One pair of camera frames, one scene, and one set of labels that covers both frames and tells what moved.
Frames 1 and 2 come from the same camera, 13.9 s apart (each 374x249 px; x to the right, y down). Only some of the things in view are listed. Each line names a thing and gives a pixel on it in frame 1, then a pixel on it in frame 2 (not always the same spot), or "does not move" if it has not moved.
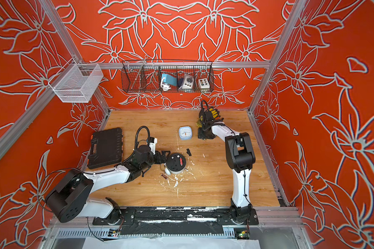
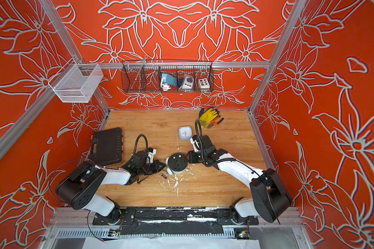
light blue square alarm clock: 185,133 does not move
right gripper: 199,134 -> 191,160
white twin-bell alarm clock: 175,163 does not move
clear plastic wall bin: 76,82 does not move
